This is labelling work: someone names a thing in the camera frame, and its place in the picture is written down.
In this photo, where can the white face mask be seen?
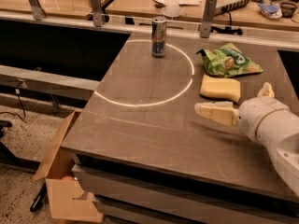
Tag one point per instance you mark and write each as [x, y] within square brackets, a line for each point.
[172, 11]

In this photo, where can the power strip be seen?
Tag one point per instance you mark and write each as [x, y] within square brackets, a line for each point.
[229, 5]

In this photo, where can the blue white cloth item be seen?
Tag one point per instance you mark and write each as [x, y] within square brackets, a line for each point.
[270, 11]

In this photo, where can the metal bracket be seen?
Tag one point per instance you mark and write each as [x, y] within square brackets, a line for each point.
[206, 24]
[97, 13]
[37, 10]

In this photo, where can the cardboard box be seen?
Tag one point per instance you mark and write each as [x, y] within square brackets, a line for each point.
[67, 199]

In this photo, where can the black mesh cup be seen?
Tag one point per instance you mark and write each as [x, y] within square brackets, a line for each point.
[288, 9]

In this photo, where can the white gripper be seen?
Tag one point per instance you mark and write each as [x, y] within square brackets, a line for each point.
[254, 115]

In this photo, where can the orange ball in box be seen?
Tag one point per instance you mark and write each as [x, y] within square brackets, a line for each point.
[68, 178]

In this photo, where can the metal bracket right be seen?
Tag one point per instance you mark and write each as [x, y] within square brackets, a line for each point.
[206, 24]

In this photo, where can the yellow sponge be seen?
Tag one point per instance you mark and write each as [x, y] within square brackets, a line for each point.
[221, 88]

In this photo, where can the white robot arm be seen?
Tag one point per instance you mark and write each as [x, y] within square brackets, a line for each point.
[268, 122]

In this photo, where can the blue silver energy drink can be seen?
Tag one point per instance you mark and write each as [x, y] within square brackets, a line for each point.
[158, 36]

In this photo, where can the green rice chip bag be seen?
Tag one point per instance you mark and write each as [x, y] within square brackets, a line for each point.
[228, 61]

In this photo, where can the metal bracket left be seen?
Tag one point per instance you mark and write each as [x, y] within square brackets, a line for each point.
[37, 10]

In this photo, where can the metal bracket middle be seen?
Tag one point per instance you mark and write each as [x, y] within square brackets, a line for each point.
[97, 13]

